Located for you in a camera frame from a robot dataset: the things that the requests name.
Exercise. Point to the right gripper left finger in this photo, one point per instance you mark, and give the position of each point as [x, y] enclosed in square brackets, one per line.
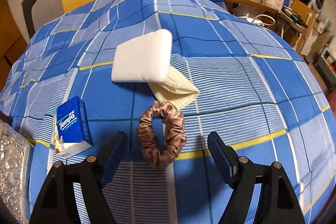
[103, 166]

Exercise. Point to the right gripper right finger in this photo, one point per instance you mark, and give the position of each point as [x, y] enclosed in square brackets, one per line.
[226, 160]

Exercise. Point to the blue Tempo tissue pack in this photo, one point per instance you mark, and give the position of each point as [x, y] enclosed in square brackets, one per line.
[71, 130]

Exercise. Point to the brown satin scrunchie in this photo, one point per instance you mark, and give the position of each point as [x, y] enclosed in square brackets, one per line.
[161, 132]

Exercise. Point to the cream knitted cloth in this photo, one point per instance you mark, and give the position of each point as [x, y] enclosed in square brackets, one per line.
[177, 89]

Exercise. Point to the white sponge block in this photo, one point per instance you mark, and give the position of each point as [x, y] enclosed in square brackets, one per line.
[144, 59]

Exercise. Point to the ornate gold tissue box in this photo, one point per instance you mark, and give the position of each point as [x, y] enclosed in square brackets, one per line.
[15, 151]

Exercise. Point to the blue plaid bed sheet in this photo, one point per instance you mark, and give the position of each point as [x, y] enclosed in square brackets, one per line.
[227, 75]

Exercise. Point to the wooden wardrobe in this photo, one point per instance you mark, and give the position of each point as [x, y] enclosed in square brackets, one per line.
[12, 43]

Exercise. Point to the wooden folding chair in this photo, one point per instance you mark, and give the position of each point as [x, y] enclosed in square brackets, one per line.
[297, 22]

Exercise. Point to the white small fan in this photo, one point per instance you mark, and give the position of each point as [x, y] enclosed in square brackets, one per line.
[315, 5]

